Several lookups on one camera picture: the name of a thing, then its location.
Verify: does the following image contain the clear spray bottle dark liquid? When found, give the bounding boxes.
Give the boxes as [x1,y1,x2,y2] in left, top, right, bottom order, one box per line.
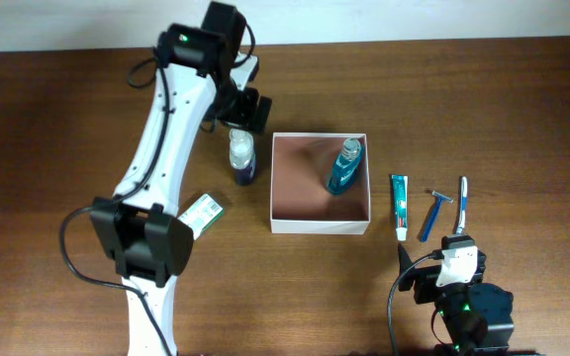
[230,129,256,186]

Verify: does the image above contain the teal Listerine mouthwash bottle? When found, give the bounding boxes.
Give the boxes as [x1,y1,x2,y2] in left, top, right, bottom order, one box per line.
[327,137,363,195]

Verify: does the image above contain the green white Dettol soap box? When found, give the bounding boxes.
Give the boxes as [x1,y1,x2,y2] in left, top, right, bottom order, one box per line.
[178,194,224,240]

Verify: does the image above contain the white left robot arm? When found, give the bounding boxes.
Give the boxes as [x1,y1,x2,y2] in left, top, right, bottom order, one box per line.
[90,1,271,355]

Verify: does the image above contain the white box pink interior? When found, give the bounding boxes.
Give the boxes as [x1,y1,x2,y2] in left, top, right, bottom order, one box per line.
[269,133,372,235]

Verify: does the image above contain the blue disposable razor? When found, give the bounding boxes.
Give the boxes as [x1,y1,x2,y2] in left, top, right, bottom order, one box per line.
[420,191,454,242]

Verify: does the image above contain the teal Colgate toothpaste tube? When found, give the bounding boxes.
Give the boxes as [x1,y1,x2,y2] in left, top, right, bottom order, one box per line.
[391,175,408,241]

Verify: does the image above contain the blue white toothbrush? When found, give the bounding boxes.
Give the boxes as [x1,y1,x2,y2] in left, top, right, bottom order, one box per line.
[455,176,468,234]

